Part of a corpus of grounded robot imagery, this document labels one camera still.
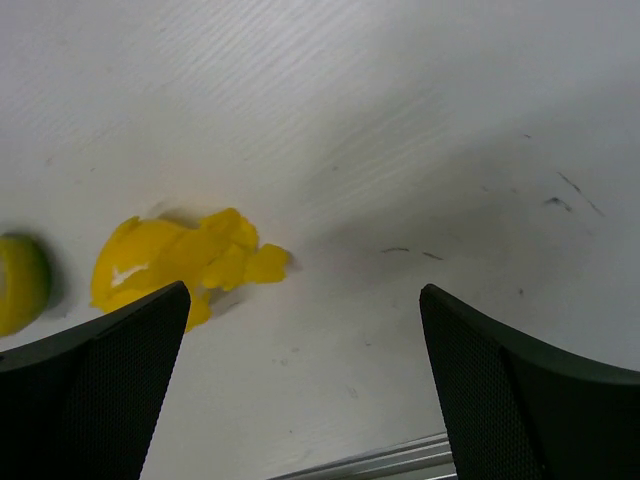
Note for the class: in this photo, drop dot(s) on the aluminium front frame rail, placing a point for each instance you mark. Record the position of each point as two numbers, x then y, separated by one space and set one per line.
424 458

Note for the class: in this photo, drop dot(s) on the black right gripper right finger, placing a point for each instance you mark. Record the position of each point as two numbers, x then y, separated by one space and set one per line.
516 407

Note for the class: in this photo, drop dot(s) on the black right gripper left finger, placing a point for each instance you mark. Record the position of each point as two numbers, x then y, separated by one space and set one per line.
84 403

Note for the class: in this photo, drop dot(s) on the green yellow fake citrus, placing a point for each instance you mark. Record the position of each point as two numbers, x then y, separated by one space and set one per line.
26 282

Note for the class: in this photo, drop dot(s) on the yellow fake lemon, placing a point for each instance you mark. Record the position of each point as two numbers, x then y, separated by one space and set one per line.
222 252

